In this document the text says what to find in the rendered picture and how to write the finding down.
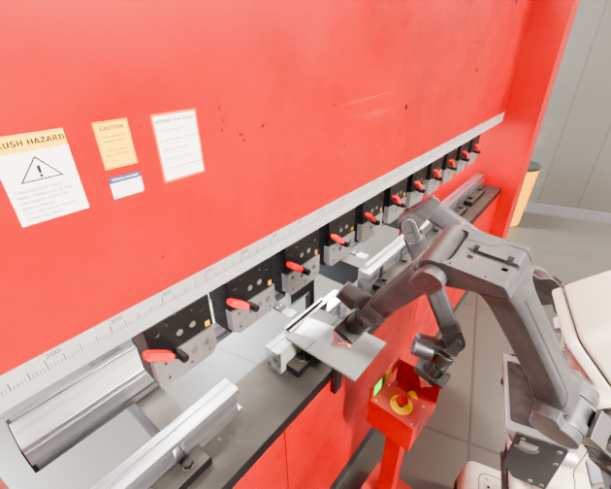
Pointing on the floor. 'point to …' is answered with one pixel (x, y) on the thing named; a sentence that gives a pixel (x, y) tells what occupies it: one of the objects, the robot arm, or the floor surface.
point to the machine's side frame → (521, 111)
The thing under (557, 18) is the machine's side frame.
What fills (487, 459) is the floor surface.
